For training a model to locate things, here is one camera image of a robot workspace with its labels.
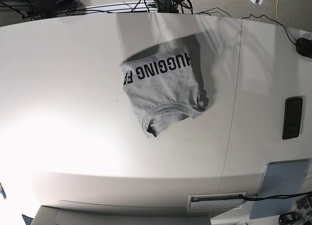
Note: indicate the grey T-shirt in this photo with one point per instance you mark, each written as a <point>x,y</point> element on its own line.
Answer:
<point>164,84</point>

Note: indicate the black smartphone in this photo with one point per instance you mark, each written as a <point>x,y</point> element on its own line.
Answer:
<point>292,117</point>

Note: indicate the blue-grey tablet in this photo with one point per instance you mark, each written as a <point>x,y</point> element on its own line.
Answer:
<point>280,178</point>

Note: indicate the black computer mouse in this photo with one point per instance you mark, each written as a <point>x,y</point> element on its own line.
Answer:
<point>304,47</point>

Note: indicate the blue orange pen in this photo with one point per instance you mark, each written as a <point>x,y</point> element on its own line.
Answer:
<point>2,192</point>

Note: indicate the white table cable box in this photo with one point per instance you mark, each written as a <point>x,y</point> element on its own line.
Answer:
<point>214,202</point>

